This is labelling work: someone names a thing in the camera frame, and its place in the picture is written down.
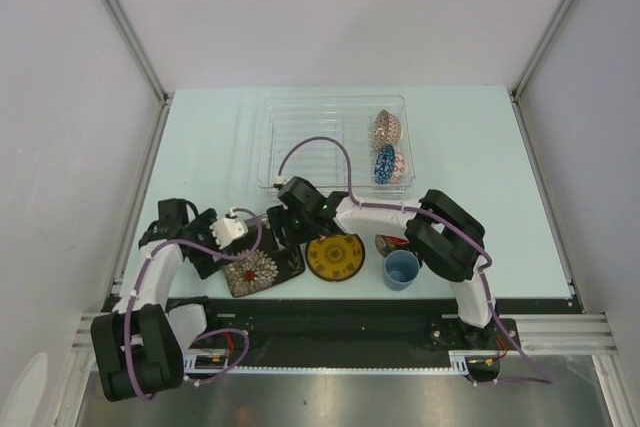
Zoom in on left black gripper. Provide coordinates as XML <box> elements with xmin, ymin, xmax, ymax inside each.
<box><xmin>187</xmin><ymin>209</ymin><xmax>238</xmax><ymax>278</ymax></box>

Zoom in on yellow round plate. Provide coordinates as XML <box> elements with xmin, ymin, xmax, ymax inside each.
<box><xmin>304</xmin><ymin>234</ymin><xmax>366</xmax><ymax>282</ymax></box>

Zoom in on black floral square plate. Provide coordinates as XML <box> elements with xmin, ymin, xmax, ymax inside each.
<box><xmin>222</xmin><ymin>221</ymin><xmax>305</xmax><ymax>298</ymax></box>

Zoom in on blue patterned bowl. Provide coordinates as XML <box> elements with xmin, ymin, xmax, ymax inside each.
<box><xmin>374</xmin><ymin>144</ymin><xmax>407</xmax><ymax>185</ymax></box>

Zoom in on beige patterned bowl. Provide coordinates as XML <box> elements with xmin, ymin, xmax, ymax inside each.
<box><xmin>372</xmin><ymin>109</ymin><xmax>403</xmax><ymax>152</ymax></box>

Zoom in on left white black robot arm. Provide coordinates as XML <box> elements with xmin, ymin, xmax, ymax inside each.
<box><xmin>91</xmin><ymin>198</ymin><xmax>221</xmax><ymax>402</ymax></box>

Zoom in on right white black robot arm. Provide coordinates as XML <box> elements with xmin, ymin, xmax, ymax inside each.
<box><xmin>267</xmin><ymin>177</ymin><xmax>498</xmax><ymax>349</ymax></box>

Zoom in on red black lacquer cup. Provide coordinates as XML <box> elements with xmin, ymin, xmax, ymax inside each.
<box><xmin>375</xmin><ymin>235</ymin><xmax>423</xmax><ymax>268</ymax></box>

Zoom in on light blue plastic cup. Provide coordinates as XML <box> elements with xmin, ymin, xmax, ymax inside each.
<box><xmin>383</xmin><ymin>250</ymin><xmax>421</xmax><ymax>291</ymax></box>

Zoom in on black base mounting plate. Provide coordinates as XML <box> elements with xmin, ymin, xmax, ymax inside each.
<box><xmin>99</xmin><ymin>296</ymin><xmax>521</xmax><ymax>369</ymax></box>

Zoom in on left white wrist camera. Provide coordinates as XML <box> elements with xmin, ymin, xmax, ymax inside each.
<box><xmin>209</xmin><ymin>209</ymin><xmax>249</xmax><ymax>249</ymax></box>

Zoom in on clear wire dish rack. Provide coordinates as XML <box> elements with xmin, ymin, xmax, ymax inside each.
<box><xmin>254</xmin><ymin>95</ymin><xmax>416</xmax><ymax>199</ymax></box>

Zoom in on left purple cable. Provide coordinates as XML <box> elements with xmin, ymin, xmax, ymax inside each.
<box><xmin>122</xmin><ymin>205</ymin><xmax>264</xmax><ymax>403</ymax></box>

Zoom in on purple cable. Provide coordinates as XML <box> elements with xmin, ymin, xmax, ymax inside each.
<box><xmin>122</xmin><ymin>205</ymin><xmax>264</xmax><ymax>403</ymax></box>
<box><xmin>277</xmin><ymin>135</ymin><xmax>555</xmax><ymax>386</ymax></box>

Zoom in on white slotted cable duct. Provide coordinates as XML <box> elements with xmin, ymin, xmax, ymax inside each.
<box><xmin>182</xmin><ymin>349</ymin><xmax>501</xmax><ymax>376</ymax></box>

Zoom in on aluminium frame rail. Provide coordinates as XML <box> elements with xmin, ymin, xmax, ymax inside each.
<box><xmin>74</xmin><ymin>315</ymin><xmax>614</xmax><ymax>355</ymax></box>

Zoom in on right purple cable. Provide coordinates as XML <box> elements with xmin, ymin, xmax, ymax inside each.
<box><xmin>277</xmin><ymin>135</ymin><xmax>555</xmax><ymax>386</ymax></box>

